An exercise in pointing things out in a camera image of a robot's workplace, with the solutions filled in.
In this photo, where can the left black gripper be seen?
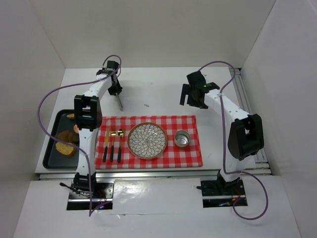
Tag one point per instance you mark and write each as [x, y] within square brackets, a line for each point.
[115, 89]

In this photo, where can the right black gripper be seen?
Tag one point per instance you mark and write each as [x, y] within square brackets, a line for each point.
[189, 95]

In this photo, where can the baguette slice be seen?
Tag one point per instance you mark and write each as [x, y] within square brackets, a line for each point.
[70, 116]

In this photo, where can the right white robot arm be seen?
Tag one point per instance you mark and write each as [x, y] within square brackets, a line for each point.
[242, 132]

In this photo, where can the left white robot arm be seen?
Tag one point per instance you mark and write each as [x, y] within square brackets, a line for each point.
[88, 118]

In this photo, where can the dark brown bread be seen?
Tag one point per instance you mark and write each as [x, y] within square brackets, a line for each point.
[68, 136]

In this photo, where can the sliced bread piece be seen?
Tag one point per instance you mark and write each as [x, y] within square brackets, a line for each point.
[65, 150]

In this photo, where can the metal cup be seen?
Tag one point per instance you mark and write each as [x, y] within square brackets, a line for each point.
[182, 138]

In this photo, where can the red checkered cloth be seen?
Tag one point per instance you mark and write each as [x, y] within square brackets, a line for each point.
[172, 156]

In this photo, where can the patterned ceramic plate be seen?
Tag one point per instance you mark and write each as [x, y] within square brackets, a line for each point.
[147, 140]

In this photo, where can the dark baking tray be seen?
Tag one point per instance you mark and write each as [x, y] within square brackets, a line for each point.
[54, 159]

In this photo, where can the gold spoon black handle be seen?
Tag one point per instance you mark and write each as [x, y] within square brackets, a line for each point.
[121, 134]

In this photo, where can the gold fork black handle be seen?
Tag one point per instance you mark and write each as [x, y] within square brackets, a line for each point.
[113, 135]

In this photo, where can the gold knife black handle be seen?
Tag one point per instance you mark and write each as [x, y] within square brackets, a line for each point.
[106, 145]

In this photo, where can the aluminium rail front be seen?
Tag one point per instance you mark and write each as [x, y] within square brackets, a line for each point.
[138, 175]

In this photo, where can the aluminium rail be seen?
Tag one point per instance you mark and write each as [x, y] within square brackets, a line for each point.
[260, 159]
[138, 175]

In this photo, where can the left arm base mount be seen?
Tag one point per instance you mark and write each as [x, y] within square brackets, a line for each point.
[85, 193]

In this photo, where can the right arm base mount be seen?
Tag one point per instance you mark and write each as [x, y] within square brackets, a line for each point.
[219, 193]

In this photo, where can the aluminium rail right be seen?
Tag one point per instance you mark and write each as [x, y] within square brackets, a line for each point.
[260, 159]

